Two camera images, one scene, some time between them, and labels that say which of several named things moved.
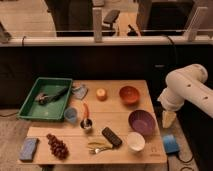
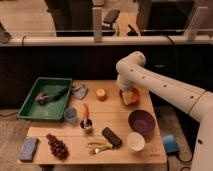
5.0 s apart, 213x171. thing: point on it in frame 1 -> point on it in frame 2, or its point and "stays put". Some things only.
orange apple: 101,94 stays put
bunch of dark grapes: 57,147 stays put
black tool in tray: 43,98 stays put
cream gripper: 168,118 -> 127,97
